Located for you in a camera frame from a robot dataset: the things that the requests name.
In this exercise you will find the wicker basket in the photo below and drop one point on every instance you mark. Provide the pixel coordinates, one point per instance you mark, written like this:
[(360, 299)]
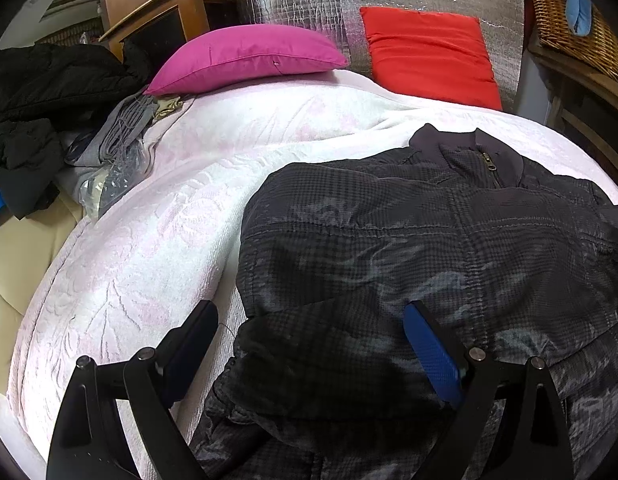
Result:
[(574, 45)]

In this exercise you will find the silver foil insulation mat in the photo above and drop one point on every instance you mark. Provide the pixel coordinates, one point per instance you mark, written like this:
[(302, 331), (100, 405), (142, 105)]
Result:
[(299, 0)]

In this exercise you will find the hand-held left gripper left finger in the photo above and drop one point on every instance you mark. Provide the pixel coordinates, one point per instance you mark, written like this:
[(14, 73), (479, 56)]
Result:
[(189, 345)]

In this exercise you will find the grey garment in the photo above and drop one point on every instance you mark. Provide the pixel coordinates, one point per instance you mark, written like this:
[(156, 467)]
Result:
[(119, 125)]

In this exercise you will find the beige cloth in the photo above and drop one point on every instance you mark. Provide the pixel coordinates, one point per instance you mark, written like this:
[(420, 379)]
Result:
[(168, 107)]

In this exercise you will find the black puffer coat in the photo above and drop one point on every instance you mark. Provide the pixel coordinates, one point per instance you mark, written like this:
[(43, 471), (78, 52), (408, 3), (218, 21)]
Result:
[(54, 80)]

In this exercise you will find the black garment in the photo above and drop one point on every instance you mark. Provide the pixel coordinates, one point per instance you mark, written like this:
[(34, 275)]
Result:
[(24, 165)]

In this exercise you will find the cream leather sofa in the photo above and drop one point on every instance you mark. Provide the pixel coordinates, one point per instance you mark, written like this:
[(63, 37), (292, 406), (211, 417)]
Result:
[(19, 270)]

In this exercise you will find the clear plastic bag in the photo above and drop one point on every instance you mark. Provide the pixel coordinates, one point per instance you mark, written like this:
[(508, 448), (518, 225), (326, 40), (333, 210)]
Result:
[(119, 180)]

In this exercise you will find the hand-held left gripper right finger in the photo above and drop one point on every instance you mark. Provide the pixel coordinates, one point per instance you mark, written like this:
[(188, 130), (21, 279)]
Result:
[(434, 355)]

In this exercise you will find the dark puffer jacket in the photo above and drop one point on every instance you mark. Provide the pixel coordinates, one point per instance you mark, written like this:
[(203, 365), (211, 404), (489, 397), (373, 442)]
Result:
[(364, 240)]

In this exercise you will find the light blue cloth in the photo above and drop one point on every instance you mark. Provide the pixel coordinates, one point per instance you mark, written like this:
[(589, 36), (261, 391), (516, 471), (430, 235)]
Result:
[(581, 10)]

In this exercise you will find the red pillow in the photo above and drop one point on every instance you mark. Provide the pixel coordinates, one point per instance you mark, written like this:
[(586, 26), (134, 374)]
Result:
[(429, 55)]

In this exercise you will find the white textured blanket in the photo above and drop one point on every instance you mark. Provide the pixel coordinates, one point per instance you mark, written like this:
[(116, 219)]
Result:
[(189, 200)]

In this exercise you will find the wooden cabinet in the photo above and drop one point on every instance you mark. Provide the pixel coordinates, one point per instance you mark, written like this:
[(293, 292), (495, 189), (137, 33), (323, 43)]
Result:
[(195, 20)]

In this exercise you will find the pink pillow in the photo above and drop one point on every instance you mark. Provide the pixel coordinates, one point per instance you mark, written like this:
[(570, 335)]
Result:
[(239, 55)]

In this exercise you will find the wooden table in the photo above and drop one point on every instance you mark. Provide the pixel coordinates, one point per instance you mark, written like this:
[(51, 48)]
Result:
[(579, 95)]

